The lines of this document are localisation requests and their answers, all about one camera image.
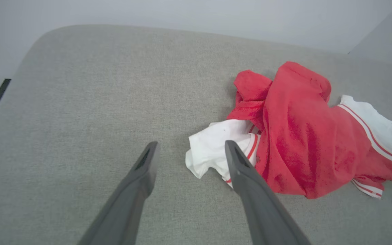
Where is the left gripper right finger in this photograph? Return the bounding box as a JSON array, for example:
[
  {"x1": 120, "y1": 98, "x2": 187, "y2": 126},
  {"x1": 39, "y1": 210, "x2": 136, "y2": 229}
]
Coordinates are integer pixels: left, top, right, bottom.
[{"x1": 225, "y1": 140, "x2": 311, "y2": 245}]

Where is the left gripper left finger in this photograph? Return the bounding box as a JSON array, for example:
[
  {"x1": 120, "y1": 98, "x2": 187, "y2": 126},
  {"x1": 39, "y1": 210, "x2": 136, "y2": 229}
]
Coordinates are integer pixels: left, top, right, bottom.
[{"x1": 78, "y1": 141, "x2": 159, "y2": 245}]

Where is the red white shirt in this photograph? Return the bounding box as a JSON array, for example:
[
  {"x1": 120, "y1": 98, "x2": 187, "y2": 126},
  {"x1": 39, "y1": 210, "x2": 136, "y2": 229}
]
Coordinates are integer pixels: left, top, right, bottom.
[{"x1": 185, "y1": 61, "x2": 392, "y2": 199}]

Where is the grey fabric sofa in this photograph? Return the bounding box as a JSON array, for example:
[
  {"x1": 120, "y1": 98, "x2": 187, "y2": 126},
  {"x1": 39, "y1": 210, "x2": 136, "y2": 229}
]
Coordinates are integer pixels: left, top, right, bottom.
[{"x1": 0, "y1": 24, "x2": 392, "y2": 245}]

